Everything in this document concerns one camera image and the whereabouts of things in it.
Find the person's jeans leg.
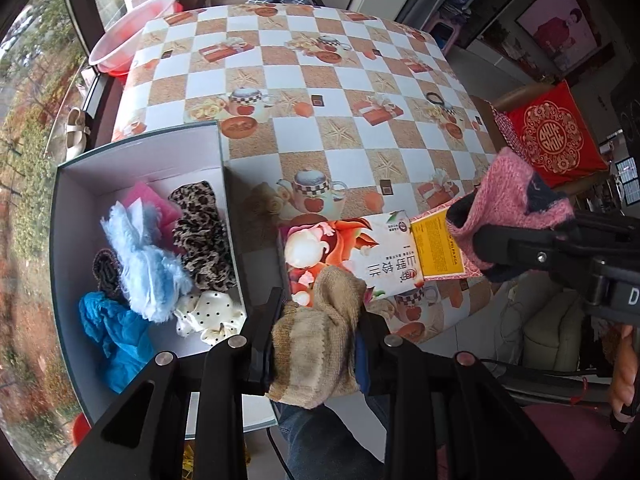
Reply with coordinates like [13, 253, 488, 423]
[272, 395, 396, 480]

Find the pink plastic stool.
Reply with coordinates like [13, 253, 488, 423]
[422, 7, 468, 53]

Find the beige knit sock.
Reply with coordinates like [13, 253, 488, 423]
[266, 265, 368, 410]

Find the checkered printed tablecloth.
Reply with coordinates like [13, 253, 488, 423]
[111, 2, 501, 346]

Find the pink patterned carton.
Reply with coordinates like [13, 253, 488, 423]
[410, 205, 493, 281]

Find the pink sponge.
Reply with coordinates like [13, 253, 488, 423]
[122, 181, 183, 223]

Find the leopard print scrunchie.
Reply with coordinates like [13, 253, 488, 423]
[167, 180, 238, 292]

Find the red white checked cloth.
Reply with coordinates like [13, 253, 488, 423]
[492, 107, 526, 161]

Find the person's right hand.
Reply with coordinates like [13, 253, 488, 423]
[607, 325, 640, 418]

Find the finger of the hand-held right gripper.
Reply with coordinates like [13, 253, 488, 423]
[474, 225, 596, 286]
[570, 211, 640, 256]

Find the red round object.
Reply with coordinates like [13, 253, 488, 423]
[72, 412, 93, 448]

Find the black cable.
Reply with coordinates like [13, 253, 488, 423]
[267, 427, 296, 480]

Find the light blue fluffy scrunchie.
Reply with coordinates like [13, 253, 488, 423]
[101, 201, 193, 323]

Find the white polka dot scrunchie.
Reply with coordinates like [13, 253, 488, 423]
[173, 290, 247, 346]

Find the pink plastic basin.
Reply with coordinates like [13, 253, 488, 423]
[89, 0, 180, 75]

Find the gold foil decoration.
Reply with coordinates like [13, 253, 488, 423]
[180, 440, 253, 480]

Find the white shoe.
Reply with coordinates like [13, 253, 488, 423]
[59, 107, 92, 161]

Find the red embroidered cushion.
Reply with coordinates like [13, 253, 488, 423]
[505, 80, 611, 188]

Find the white storage box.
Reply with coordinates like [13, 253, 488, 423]
[50, 120, 278, 428]

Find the pink knit sock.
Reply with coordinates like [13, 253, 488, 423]
[446, 147, 576, 283]

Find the beige sofa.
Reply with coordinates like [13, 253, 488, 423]
[500, 270, 601, 376]

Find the television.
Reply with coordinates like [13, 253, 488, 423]
[515, 0, 601, 73]

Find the brown armchair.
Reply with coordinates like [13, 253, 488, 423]
[472, 82, 616, 196]

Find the floral tissue pack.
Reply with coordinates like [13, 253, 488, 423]
[277, 211, 426, 311]

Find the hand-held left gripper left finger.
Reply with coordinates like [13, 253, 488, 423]
[55, 287, 283, 480]

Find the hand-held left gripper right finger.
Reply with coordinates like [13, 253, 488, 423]
[356, 316, 573, 480]

